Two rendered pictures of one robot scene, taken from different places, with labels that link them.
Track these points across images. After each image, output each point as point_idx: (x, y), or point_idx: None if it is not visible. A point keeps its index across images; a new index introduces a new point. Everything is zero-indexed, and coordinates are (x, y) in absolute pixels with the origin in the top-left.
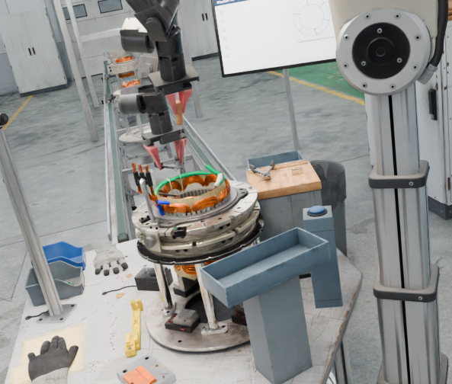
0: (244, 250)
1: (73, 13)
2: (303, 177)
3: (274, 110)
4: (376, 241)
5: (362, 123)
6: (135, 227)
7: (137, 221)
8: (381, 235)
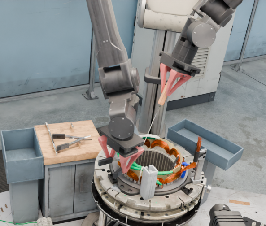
0: (202, 145)
1: None
2: (80, 126)
3: None
4: (162, 114)
5: None
6: (192, 200)
7: (187, 197)
8: (166, 108)
